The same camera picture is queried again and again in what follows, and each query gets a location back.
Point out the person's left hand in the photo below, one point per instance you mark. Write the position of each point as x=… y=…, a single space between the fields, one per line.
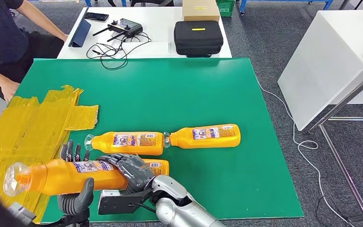
x=64 y=37

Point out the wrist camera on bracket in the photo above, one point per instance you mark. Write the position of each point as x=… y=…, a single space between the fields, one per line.
x=115 y=205
x=20 y=213

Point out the dark blue tablet case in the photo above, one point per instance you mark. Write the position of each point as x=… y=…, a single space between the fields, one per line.
x=80 y=34

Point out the person's left forearm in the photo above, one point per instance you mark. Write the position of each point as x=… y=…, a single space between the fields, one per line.
x=40 y=20

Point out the black smartphone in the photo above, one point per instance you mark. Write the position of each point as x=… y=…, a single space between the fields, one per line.
x=96 y=17

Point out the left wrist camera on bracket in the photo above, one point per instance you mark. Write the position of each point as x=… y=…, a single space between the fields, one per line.
x=20 y=213

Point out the yellow taped cardboard sheet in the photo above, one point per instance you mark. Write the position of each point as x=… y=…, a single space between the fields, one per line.
x=28 y=125

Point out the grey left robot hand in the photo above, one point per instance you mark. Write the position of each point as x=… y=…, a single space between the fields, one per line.
x=75 y=203

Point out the steel stand frame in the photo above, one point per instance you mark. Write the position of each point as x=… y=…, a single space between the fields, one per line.
x=341 y=102

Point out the black office chair base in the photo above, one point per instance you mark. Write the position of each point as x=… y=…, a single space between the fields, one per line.
x=150 y=2

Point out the black carrying case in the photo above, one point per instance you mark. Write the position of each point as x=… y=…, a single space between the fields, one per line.
x=198 y=40

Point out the orange detergent bottle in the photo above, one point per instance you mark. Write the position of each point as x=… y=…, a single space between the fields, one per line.
x=206 y=142
x=159 y=167
x=59 y=178
x=131 y=148

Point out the green plastic crate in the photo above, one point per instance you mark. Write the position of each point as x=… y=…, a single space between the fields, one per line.
x=226 y=7

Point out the green table mat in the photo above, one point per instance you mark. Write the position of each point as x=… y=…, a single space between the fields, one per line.
x=184 y=100

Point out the brown cardboard box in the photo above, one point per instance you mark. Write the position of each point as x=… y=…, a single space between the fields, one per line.
x=200 y=11

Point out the person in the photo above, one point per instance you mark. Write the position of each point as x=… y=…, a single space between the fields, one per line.
x=0 y=34

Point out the black remote controller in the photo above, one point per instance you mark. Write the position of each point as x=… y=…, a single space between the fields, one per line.
x=126 y=27

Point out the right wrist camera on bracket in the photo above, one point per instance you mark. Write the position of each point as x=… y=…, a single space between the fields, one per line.
x=115 y=205

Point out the blue metal frame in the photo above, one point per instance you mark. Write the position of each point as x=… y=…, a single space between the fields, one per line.
x=243 y=7
x=88 y=3

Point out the large white table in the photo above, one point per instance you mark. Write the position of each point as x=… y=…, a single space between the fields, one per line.
x=325 y=62

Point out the person's right hand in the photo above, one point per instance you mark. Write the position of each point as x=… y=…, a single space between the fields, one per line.
x=10 y=91

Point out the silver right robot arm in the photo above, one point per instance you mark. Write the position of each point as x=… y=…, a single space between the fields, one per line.
x=181 y=210

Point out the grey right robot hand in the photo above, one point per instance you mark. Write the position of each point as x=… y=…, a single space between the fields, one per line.
x=134 y=172

